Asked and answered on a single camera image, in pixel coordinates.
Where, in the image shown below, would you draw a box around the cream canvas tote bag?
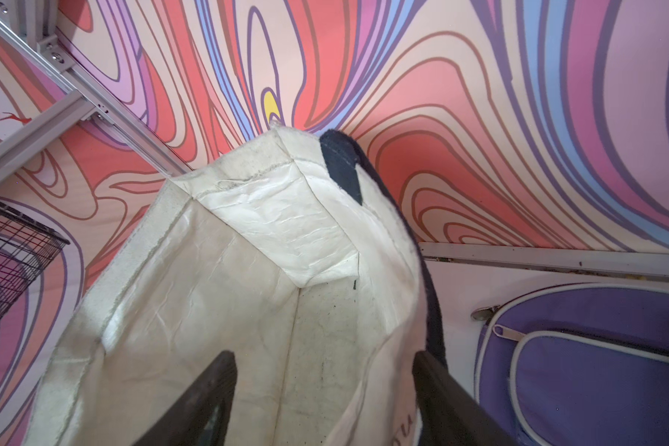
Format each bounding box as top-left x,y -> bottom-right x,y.
24,126 -> 446,445

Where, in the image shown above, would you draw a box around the purple ping pong paddle case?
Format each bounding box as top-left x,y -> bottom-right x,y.
474,284 -> 669,445

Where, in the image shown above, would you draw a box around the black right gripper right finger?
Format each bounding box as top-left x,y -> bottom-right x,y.
413,350 -> 516,446

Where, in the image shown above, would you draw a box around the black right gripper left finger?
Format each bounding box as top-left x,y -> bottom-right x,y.
136,350 -> 238,446

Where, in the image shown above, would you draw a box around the black wire basket left wall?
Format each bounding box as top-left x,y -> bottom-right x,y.
0,201 -> 70,321

